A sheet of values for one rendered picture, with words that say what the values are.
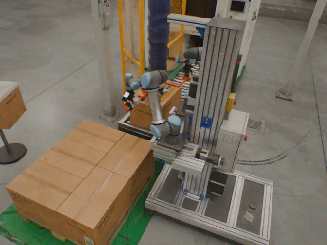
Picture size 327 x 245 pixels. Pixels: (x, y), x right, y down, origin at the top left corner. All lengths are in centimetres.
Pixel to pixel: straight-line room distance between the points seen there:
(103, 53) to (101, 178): 184
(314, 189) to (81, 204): 278
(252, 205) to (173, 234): 90
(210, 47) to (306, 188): 244
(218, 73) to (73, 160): 175
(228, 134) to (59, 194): 163
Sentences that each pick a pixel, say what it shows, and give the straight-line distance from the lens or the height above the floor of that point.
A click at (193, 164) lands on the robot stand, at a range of 224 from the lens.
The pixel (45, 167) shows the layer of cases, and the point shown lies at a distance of 294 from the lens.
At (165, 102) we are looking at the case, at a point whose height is 95.
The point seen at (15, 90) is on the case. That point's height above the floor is 96.
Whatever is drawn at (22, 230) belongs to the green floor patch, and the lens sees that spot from 324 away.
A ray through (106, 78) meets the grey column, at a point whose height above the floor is 73.
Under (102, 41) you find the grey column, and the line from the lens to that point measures 375.
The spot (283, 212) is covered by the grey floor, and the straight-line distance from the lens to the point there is 343.
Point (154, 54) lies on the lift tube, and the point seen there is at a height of 147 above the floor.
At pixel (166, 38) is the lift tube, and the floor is 163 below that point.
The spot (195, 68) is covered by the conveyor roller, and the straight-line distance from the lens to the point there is 476.
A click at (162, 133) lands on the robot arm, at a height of 121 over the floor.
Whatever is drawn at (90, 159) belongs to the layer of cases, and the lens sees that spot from 289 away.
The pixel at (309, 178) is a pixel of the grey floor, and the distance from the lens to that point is 397.
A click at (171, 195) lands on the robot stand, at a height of 21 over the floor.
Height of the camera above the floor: 257
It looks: 37 degrees down
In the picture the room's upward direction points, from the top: 3 degrees clockwise
